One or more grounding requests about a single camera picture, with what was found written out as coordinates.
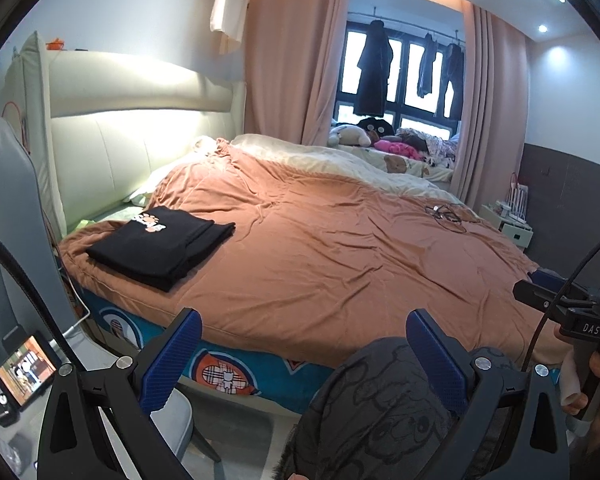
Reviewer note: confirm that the orange blanket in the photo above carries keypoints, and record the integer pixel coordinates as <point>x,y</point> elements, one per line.
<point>330,260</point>

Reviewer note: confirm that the black printed t-shirt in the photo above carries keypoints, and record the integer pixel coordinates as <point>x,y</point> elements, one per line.
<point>145,242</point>

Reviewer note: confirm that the patterned bedding pile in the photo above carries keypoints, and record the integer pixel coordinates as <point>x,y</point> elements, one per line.
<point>437,147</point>

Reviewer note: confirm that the white hanging cloth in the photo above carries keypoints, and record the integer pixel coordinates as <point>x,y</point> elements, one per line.
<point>230,5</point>

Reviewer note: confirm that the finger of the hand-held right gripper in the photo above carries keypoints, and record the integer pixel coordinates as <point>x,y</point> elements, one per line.
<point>530,290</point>
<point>550,277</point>

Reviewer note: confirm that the cream padded headboard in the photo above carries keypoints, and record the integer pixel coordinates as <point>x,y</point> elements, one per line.
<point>130,135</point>

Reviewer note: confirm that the clothes rail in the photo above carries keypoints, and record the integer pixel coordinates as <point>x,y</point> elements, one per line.
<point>405,27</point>

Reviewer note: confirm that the small orange object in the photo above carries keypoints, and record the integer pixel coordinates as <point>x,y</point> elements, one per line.
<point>56,44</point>

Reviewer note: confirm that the light green bed sheet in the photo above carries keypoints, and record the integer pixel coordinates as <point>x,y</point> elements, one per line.
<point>100,220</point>

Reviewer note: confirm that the white nightstand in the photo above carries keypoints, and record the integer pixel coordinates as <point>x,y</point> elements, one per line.
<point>515,235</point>

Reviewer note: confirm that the white plush toy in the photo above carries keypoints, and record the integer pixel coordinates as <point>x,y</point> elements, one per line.
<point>350,135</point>

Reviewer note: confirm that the black hanging coat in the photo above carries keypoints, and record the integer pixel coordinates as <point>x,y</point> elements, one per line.
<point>374,70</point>

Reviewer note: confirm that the pink curtain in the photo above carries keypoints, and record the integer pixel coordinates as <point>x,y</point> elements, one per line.
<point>290,60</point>
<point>490,110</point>

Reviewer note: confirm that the phone with lit screen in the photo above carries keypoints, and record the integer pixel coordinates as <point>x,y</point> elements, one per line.
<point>25,367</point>

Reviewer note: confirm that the person's leg in printed pants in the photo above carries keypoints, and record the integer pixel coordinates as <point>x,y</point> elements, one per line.
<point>380,410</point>

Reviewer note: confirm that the pink cloth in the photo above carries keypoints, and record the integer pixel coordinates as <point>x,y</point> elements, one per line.
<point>397,149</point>

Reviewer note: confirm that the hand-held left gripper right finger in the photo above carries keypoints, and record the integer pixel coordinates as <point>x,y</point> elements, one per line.
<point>437,360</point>

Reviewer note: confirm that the dark framed window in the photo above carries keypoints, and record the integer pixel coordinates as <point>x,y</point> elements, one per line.
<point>405,75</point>

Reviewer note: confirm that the white pillow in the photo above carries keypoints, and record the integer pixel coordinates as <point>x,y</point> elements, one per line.
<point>155,185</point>

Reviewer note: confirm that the folded black garment stack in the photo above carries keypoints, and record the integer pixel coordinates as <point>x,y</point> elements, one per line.
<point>207,237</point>

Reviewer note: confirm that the dark hanging garment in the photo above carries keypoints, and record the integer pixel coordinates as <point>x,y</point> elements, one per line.
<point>453,80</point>

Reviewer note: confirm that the bear print window mattress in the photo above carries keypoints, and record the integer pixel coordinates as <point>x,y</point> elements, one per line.
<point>395,165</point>

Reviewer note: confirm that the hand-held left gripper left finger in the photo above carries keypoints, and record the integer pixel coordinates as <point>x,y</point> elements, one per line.
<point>172,360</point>

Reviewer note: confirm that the black plush toy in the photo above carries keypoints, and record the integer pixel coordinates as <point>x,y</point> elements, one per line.
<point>375,125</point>

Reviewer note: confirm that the dark hanging pants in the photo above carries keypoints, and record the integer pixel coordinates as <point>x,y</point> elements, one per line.
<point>426,67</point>

